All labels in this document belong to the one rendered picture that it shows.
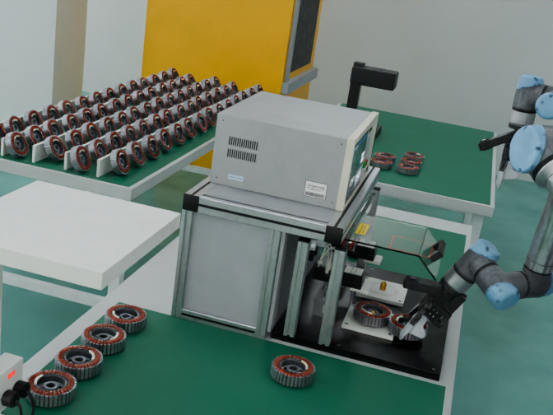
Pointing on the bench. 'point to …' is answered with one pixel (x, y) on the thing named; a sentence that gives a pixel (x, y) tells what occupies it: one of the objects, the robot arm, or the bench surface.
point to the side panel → (225, 273)
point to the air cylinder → (318, 304)
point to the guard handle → (438, 250)
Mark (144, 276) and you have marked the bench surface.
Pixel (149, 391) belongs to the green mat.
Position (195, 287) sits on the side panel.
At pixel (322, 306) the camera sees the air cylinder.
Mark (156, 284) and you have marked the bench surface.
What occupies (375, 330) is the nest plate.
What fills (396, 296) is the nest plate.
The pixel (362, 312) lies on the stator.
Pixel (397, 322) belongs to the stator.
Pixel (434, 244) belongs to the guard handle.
